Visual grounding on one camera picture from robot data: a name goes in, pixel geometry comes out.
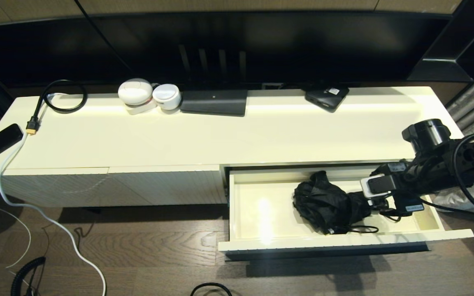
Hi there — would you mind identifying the black umbrella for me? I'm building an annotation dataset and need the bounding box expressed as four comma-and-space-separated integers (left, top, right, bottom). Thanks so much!
293, 171, 402, 236

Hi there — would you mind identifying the white fluted drawer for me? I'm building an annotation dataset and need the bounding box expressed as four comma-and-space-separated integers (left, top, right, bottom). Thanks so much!
218, 162, 474, 252

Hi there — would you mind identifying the white TV cabinet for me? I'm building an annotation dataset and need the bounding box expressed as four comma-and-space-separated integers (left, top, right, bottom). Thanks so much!
0, 86, 466, 208

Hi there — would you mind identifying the small black box white label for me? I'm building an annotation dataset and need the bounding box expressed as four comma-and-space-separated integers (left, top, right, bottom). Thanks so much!
305, 86, 349, 112

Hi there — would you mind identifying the black flat set-top box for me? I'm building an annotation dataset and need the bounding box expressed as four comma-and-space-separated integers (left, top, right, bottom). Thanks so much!
180, 89, 248, 117

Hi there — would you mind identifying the black television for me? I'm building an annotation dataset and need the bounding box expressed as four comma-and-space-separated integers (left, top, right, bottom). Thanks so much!
0, 12, 455, 89

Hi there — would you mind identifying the small white round device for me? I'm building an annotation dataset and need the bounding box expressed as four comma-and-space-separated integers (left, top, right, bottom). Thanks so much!
152, 83, 181, 110

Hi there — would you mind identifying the large white round device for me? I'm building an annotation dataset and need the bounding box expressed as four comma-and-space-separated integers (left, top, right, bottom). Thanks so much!
118, 78, 153, 107

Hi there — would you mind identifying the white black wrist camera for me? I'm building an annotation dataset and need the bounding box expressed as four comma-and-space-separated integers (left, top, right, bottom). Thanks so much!
360, 173, 398, 199

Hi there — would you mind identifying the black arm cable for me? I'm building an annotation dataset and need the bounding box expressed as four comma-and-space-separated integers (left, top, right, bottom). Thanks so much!
420, 129, 474, 218

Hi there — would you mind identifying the black wall shelf unit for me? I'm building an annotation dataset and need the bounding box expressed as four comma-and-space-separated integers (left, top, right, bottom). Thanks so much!
406, 0, 474, 83

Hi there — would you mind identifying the black cable loop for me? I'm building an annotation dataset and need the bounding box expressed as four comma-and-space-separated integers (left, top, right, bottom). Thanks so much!
190, 282, 232, 296

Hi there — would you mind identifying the thin white cable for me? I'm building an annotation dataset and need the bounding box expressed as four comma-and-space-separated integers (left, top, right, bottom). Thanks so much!
0, 193, 33, 288

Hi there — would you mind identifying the black HDMI cable yellow plug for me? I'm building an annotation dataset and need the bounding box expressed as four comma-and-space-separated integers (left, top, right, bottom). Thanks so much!
26, 79, 88, 135

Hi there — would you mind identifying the black coiled cable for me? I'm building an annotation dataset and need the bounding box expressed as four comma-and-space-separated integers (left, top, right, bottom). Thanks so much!
11, 257, 47, 296

